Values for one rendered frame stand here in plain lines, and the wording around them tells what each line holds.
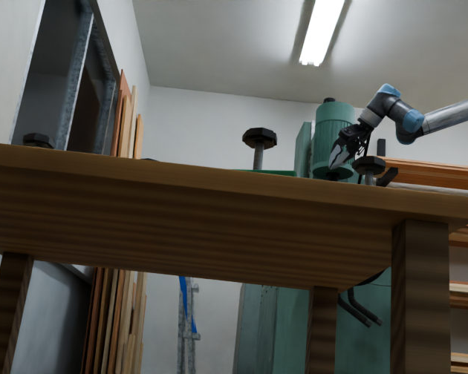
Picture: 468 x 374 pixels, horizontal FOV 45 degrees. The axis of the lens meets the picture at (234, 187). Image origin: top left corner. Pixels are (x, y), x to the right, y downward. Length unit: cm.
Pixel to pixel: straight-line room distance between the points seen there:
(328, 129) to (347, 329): 85
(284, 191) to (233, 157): 436
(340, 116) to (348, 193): 195
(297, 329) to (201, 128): 312
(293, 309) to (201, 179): 164
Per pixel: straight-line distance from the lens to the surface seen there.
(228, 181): 56
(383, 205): 58
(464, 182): 500
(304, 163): 268
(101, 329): 327
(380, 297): 226
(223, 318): 461
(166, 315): 462
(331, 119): 251
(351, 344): 221
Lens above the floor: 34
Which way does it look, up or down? 18 degrees up
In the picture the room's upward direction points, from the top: 6 degrees clockwise
